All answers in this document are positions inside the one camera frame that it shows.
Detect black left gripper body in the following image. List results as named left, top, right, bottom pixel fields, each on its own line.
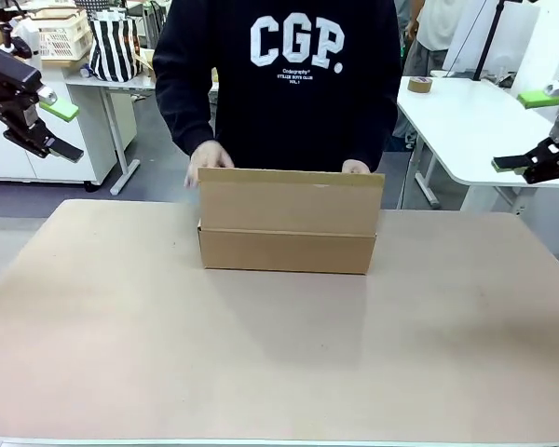
left=0, top=41, right=46, bottom=157

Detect brown cardboard box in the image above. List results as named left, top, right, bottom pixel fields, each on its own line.
left=197, top=167, right=386, bottom=276

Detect person's left forearm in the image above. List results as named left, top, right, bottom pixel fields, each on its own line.
left=348, top=69, right=403, bottom=172

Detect person's right forearm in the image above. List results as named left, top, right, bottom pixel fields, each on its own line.
left=153, top=69, right=216, bottom=158

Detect small open cardboard box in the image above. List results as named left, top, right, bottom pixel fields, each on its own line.
left=133, top=48, right=157, bottom=81

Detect person's right hand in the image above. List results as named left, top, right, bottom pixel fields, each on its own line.
left=184, top=142, right=237, bottom=190

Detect person's left hand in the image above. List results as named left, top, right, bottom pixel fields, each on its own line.
left=342, top=159, right=372, bottom=176

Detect white curved-edge table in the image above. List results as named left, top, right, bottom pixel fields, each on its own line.
left=394, top=69, right=559, bottom=215

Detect cream plastic basket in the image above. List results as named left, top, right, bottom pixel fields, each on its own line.
left=27, top=7, right=92, bottom=62

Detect white board panel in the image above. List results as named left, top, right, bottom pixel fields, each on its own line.
left=446, top=0, right=541, bottom=76

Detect black stand pole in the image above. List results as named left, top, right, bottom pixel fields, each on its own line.
left=473, top=0, right=511, bottom=81

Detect black white striped bag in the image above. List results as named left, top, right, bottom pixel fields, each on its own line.
left=88, top=12, right=143, bottom=83

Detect brown tape roll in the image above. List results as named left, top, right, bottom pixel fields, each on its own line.
left=406, top=76, right=434, bottom=96

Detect bystander in white shirt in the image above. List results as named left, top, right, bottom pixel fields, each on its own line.
left=402, top=0, right=454, bottom=78

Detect person in black sweatshirt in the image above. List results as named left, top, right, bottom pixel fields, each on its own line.
left=152, top=0, right=404, bottom=174

